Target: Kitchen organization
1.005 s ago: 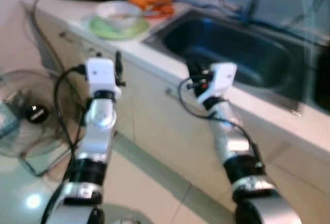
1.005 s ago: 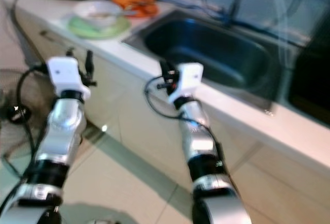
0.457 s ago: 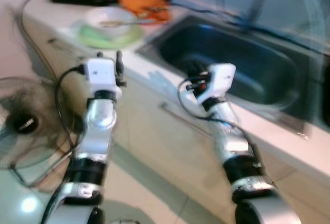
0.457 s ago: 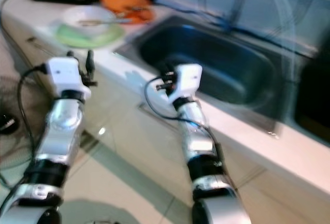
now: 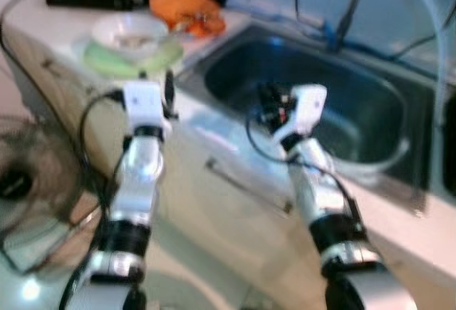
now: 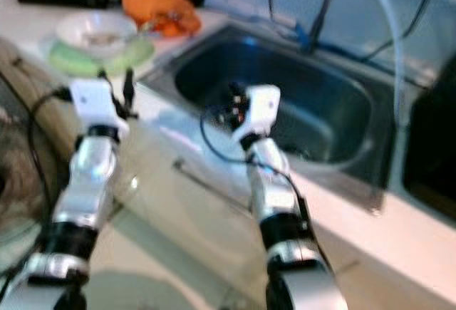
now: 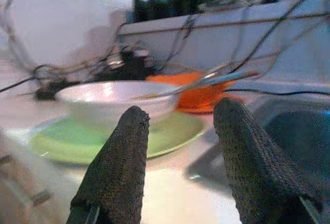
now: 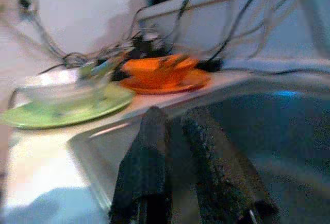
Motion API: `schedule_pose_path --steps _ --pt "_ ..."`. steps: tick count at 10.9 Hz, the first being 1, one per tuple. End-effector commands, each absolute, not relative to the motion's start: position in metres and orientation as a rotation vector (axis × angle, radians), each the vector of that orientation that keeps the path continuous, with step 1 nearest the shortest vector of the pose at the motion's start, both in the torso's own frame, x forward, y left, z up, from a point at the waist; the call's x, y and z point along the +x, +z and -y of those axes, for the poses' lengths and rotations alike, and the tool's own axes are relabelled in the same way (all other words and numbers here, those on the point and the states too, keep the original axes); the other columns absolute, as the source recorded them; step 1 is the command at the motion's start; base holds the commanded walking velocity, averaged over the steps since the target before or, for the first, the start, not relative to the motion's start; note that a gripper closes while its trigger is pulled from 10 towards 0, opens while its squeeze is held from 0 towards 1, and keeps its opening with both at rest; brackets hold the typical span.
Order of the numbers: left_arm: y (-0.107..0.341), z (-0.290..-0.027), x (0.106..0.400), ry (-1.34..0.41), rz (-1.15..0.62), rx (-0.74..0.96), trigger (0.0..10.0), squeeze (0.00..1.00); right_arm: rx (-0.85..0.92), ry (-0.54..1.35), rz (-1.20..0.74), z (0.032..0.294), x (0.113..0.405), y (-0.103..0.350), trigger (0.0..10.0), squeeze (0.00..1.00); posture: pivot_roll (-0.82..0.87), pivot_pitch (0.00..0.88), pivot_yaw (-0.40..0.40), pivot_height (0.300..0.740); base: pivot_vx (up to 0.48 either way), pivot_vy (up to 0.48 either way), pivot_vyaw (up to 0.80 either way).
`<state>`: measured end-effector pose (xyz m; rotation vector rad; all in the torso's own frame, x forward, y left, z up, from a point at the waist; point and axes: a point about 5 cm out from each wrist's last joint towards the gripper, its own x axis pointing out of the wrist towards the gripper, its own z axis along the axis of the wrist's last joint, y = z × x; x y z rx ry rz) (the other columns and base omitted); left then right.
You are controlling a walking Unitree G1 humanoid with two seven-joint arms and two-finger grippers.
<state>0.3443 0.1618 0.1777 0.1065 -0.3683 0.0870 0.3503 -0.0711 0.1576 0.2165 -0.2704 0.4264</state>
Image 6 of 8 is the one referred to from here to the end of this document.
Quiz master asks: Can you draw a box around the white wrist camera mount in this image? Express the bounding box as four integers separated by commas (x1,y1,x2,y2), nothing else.
232,86,282,143
69,78,130,129

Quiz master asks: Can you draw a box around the stainless steel sink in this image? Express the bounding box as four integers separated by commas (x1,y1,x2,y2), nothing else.
142,25,400,207

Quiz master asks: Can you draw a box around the long metal drawer handle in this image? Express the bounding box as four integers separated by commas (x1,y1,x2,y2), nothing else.
172,157,261,215

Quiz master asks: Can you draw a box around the black appliance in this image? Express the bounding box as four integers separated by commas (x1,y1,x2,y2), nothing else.
403,53,456,222

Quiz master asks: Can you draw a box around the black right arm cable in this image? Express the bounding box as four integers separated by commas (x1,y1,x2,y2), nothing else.
199,105,311,218

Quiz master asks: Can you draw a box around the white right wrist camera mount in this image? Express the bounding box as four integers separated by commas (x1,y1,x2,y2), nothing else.
232,86,282,143

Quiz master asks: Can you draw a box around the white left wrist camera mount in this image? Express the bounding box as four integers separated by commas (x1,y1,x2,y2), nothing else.
69,78,130,129

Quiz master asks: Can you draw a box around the orange bowl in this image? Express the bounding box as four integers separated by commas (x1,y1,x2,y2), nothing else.
121,0,202,38

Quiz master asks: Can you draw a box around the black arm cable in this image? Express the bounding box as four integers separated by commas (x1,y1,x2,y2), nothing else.
199,105,311,218
27,88,73,182

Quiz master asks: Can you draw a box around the round wire fan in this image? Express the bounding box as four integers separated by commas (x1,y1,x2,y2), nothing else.
0,121,43,247

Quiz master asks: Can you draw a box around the white bowl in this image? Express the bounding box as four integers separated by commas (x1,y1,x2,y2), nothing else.
56,12,136,60

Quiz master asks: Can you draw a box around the white hose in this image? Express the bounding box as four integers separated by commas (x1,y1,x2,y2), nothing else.
342,0,407,129

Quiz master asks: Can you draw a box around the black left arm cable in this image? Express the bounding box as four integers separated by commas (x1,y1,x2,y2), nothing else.
27,88,73,182

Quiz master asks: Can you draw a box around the green plate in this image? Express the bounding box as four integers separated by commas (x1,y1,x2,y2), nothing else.
48,33,156,77

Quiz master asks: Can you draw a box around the black faucet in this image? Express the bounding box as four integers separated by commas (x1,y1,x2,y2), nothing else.
299,0,339,54

